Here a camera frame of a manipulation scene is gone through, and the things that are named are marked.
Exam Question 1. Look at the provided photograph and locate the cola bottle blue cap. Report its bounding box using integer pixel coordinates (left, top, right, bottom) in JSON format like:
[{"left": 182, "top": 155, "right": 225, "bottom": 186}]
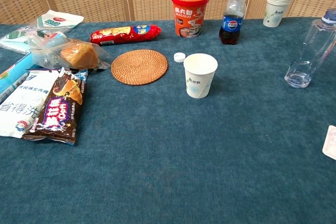
[{"left": 218, "top": 0, "right": 247, "bottom": 46}]

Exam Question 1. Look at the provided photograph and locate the stack of paper cups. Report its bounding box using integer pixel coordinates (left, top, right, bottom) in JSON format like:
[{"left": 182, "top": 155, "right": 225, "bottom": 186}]
[{"left": 262, "top": 0, "right": 295, "bottom": 28}]

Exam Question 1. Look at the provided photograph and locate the white detergent bag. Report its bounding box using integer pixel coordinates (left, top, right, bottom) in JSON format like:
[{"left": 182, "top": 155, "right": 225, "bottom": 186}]
[{"left": 0, "top": 68, "right": 60, "bottom": 139}]

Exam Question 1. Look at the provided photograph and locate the white paper cup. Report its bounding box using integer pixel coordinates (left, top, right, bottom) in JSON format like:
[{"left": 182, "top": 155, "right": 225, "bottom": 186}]
[{"left": 183, "top": 53, "right": 219, "bottom": 100}]

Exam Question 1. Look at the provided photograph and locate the bread in clear bag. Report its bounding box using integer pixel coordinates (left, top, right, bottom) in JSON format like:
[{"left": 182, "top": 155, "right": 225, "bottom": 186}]
[{"left": 28, "top": 33, "right": 112, "bottom": 72}]

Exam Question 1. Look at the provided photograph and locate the red biscuit pack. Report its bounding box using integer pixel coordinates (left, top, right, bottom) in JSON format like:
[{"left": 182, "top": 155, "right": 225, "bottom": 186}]
[{"left": 89, "top": 24, "right": 162, "bottom": 46}]

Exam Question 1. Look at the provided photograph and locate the blue plastic wrap roll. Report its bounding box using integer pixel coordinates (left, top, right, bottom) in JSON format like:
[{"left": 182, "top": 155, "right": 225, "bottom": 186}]
[{"left": 0, "top": 52, "right": 35, "bottom": 104}]

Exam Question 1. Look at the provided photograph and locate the orange instant noodle cup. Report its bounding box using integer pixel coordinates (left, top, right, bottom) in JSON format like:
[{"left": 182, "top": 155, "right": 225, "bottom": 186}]
[{"left": 171, "top": 0, "right": 211, "bottom": 38}]

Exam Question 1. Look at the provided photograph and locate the clear water bottle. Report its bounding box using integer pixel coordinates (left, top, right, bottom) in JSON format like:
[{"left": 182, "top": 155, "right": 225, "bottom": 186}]
[{"left": 284, "top": 8, "right": 336, "bottom": 89}]

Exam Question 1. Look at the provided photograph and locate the brown chocolate snack bag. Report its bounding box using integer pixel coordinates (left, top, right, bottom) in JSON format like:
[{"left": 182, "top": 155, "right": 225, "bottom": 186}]
[{"left": 22, "top": 67, "right": 89, "bottom": 145}]

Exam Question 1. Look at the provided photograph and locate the blue table cloth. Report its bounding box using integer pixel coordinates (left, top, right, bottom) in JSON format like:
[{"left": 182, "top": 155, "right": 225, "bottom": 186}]
[{"left": 0, "top": 16, "right": 336, "bottom": 224}]

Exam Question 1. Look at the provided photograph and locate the green white dishcloth pack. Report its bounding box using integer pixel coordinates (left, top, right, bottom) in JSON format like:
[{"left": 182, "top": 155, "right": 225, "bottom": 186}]
[{"left": 0, "top": 9, "right": 85, "bottom": 54}]

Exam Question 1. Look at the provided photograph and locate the round woven rattan coaster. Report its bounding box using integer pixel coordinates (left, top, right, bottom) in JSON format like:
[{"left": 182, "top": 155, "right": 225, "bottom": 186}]
[{"left": 110, "top": 49, "right": 169, "bottom": 86}]

